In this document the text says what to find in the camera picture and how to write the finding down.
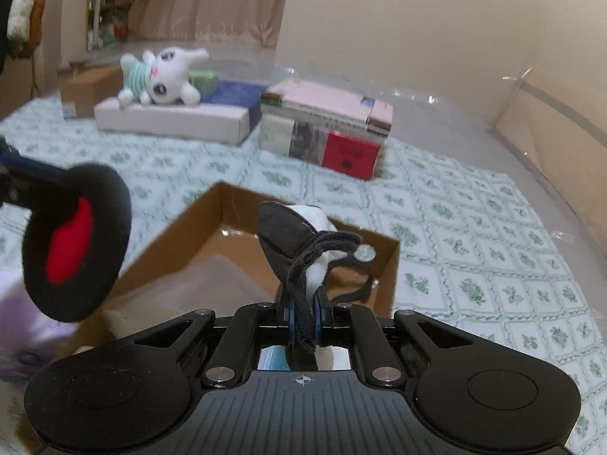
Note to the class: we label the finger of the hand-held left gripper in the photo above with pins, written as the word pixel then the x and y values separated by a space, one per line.
pixel 38 168
pixel 14 192

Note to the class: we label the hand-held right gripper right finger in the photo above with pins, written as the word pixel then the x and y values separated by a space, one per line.
pixel 325 315

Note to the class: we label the purple tissue box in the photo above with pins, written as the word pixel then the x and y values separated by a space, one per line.
pixel 28 336

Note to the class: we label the brown cardboard box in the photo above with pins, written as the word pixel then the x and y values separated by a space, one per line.
pixel 194 222

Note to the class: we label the thin dark-edged book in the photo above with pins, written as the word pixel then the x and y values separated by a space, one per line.
pixel 303 116

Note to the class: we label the pink cover book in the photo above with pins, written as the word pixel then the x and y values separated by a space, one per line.
pixel 327 99

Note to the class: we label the black face mask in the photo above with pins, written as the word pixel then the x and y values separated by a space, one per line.
pixel 280 232

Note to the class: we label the black garment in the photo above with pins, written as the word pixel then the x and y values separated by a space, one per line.
pixel 4 33

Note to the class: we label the beige curtain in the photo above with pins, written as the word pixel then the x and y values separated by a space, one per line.
pixel 213 0

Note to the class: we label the small green box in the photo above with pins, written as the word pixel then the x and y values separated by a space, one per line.
pixel 206 83

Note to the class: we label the black red earmuff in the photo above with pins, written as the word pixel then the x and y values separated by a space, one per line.
pixel 95 199

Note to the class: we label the green patterned bed sheet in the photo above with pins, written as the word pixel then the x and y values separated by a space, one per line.
pixel 474 246

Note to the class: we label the brown coat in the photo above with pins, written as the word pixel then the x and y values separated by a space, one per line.
pixel 40 9

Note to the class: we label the cluttered shelf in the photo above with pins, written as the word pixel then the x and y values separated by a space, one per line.
pixel 118 9

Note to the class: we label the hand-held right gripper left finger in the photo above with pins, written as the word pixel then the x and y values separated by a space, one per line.
pixel 284 317

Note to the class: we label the small closed cardboard box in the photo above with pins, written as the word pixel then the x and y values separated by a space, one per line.
pixel 90 90

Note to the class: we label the white plush cat toy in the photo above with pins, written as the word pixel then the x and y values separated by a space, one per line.
pixel 166 76

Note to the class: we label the clear plastic sheet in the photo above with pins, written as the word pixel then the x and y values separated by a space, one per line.
pixel 450 118

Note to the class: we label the flat blue white box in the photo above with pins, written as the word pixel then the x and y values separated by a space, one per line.
pixel 189 123

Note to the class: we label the white puffer jacket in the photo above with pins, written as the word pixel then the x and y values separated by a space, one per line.
pixel 23 4

